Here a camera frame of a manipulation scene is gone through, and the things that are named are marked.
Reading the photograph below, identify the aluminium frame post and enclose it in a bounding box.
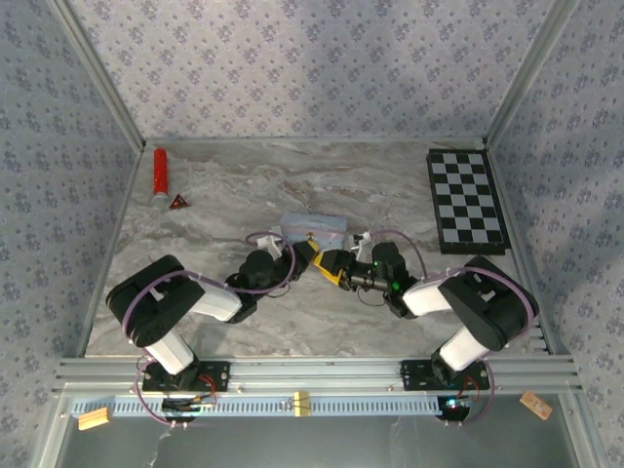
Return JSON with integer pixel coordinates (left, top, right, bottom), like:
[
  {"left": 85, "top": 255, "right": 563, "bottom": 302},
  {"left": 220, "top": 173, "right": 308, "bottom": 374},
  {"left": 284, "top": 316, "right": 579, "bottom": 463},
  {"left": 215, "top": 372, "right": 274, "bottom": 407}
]
[
  {"left": 485, "top": 0, "right": 581, "bottom": 148},
  {"left": 48, "top": 0, "right": 147, "bottom": 150}
]

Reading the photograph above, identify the aluminium profile rail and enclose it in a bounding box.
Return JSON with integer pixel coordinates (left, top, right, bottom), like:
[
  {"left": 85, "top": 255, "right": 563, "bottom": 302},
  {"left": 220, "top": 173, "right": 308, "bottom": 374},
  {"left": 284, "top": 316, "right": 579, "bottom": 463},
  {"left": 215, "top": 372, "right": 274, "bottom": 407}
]
[{"left": 54, "top": 356, "right": 582, "bottom": 394}]

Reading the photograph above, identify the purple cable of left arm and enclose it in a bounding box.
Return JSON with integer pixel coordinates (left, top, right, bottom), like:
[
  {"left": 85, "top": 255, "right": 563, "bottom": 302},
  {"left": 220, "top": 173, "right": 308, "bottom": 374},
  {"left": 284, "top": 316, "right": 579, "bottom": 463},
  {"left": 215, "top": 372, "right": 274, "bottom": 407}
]
[{"left": 121, "top": 231, "right": 301, "bottom": 430}]

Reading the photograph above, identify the black white checkerboard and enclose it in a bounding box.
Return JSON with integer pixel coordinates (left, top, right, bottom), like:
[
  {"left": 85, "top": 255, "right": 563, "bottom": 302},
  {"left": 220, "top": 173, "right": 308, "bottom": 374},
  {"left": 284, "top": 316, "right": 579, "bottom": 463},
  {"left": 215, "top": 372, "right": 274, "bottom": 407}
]
[{"left": 426, "top": 148, "right": 512, "bottom": 257}]

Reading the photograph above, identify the grey slotted cable duct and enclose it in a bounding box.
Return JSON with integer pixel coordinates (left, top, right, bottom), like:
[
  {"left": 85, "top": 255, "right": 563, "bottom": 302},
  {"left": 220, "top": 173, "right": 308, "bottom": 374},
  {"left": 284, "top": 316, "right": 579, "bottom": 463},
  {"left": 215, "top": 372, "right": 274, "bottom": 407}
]
[{"left": 71, "top": 394, "right": 443, "bottom": 418}]

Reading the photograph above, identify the orange printed tag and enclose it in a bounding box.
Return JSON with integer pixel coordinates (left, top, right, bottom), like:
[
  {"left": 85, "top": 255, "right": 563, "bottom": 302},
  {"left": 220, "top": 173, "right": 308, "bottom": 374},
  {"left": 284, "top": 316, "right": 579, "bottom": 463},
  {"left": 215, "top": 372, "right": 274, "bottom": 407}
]
[{"left": 519, "top": 391, "right": 554, "bottom": 420}]

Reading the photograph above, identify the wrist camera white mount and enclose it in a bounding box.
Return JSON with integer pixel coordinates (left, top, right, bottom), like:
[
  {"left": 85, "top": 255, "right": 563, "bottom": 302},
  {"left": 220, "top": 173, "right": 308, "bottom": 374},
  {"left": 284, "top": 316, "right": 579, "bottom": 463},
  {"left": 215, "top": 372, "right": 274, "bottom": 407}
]
[
  {"left": 348, "top": 231, "right": 372, "bottom": 262},
  {"left": 255, "top": 232, "right": 285, "bottom": 257}
]

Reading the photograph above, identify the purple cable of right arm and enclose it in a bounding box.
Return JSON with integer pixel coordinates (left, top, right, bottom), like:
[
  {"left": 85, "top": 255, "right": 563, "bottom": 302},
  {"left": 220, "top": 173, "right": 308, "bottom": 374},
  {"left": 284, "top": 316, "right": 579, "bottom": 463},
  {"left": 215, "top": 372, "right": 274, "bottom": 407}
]
[{"left": 365, "top": 228, "right": 532, "bottom": 429}]

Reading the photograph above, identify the plain wooden block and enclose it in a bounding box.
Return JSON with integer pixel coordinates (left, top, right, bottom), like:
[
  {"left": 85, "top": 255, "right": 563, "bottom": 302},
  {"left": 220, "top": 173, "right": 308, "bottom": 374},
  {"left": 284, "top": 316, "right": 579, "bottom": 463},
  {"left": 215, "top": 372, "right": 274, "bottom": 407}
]
[{"left": 77, "top": 408, "right": 112, "bottom": 431}]

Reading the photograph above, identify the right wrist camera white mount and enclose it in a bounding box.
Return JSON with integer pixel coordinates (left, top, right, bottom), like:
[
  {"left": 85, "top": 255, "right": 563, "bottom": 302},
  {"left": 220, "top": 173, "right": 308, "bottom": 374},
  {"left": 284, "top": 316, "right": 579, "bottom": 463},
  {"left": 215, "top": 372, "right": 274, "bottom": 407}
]
[{"left": 348, "top": 231, "right": 372, "bottom": 262}]

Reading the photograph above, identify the red cylinder with grey end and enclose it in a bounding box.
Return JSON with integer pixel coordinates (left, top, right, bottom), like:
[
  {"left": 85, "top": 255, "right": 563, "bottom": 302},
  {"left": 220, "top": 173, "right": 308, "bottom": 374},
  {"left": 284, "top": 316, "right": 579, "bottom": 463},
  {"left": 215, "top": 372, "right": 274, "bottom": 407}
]
[{"left": 151, "top": 147, "right": 171, "bottom": 207}]

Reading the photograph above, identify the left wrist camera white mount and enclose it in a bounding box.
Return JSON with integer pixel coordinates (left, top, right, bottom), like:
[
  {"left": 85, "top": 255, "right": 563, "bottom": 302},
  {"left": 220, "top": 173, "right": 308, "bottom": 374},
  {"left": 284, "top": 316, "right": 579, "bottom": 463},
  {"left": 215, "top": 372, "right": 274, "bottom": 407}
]
[{"left": 255, "top": 232, "right": 285, "bottom": 257}]

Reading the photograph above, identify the blue cartoon dog tin box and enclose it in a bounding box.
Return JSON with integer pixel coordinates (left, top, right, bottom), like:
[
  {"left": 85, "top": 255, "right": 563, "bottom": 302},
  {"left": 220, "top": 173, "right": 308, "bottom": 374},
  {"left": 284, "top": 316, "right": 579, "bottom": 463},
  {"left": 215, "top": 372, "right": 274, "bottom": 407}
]
[{"left": 280, "top": 211, "right": 350, "bottom": 250}]

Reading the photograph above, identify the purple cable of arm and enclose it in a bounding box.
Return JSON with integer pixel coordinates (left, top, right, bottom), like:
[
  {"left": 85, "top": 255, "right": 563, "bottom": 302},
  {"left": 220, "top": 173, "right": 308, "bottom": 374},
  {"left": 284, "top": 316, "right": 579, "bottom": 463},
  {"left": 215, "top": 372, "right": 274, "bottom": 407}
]
[
  {"left": 365, "top": 228, "right": 532, "bottom": 429},
  {"left": 121, "top": 231, "right": 301, "bottom": 430}
]

